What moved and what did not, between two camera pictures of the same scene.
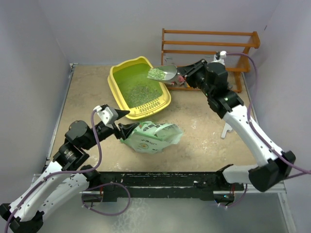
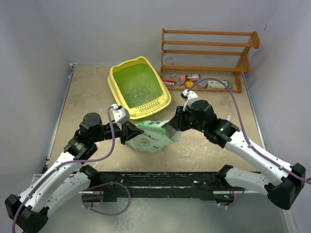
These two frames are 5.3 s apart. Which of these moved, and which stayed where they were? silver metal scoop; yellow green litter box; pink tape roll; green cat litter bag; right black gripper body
Moved: silver metal scoop; right black gripper body
Stayed: green cat litter bag; yellow green litter box; pink tape roll
